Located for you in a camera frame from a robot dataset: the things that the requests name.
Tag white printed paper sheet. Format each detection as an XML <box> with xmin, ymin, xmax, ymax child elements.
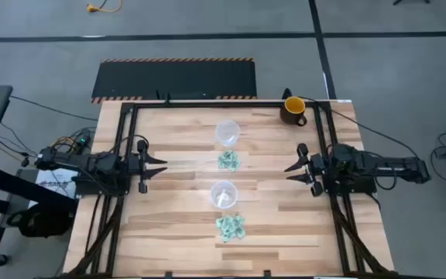
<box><xmin>27</xmin><ymin>167</ymin><xmax>80</xmax><ymax>210</ymax></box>

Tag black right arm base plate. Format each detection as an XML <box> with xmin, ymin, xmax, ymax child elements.
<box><xmin>323</xmin><ymin>170</ymin><xmax>379</xmax><ymax>195</ymax></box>

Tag yellow extension cord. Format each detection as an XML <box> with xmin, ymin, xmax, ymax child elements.
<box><xmin>86</xmin><ymin>0</ymin><xmax>123</xmax><ymax>13</ymax></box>

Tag green paper packets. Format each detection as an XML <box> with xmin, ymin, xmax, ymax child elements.
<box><xmin>214</xmin><ymin>214</ymin><xmax>247</xmax><ymax>243</ymax></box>
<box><xmin>218</xmin><ymin>150</ymin><xmax>242</xmax><ymax>173</ymax></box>

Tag brown mug yellow inside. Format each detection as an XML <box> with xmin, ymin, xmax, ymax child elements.
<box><xmin>280</xmin><ymin>96</ymin><xmax>308</xmax><ymax>128</ymax></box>

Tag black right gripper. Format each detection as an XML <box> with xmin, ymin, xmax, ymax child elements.
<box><xmin>283</xmin><ymin>143</ymin><xmax>327</xmax><ymax>198</ymax></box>

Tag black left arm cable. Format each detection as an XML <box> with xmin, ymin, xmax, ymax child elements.
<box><xmin>108</xmin><ymin>134</ymin><xmax>150</xmax><ymax>156</ymax></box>

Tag black bag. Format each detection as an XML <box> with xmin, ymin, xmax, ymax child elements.
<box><xmin>5</xmin><ymin>203</ymin><xmax>75</xmax><ymax>238</ymax></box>

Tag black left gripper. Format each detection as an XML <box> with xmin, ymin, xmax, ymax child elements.
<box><xmin>124</xmin><ymin>139</ymin><xmax>169</xmax><ymax>195</ymax></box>

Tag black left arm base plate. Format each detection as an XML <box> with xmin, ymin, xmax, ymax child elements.
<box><xmin>71</xmin><ymin>174</ymin><xmax>131</xmax><ymax>197</ymax></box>

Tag clear plastic cup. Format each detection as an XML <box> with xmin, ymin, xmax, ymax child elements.
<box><xmin>210</xmin><ymin>180</ymin><xmax>239</xmax><ymax>210</ymax></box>
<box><xmin>214</xmin><ymin>119</ymin><xmax>242</xmax><ymax>147</ymax></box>

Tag black aluminium table frame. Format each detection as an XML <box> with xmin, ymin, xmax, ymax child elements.
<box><xmin>67</xmin><ymin>99</ymin><xmax>393</xmax><ymax>279</ymax></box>

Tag black sensor bar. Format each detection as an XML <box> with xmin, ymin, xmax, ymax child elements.
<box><xmin>155</xmin><ymin>91</ymin><xmax>208</xmax><ymax>101</ymax></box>

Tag black power supply box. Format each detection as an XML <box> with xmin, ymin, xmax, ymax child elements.
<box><xmin>54</xmin><ymin>133</ymin><xmax>92</xmax><ymax>156</ymax></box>

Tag thin black floor cable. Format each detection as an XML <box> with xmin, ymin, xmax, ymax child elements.
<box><xmin>9</xmin><ymin>95</ymin><xmax>99</xmax><ymax>122</ymax></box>

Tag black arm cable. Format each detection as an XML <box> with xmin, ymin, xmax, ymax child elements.
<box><xmin>376</xmin><ymin>164</ymin><xmax>398</xmax><ymax>191</ymax></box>
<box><xmin>108</xmin><ymin>134</ymin><xmax>150</xmax><ymax>156</ymax></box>

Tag black hazard-striped floor mat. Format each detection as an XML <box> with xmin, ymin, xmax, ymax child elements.
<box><xmin>91</xmin><ymin>57</ymin><xmax>258</xmax><ymax>105</ymax></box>

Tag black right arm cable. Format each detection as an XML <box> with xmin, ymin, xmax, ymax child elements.
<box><xmin>376</xmin><ymin>164</ymin><xmax>398</xmax><ymax>191</ymax></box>

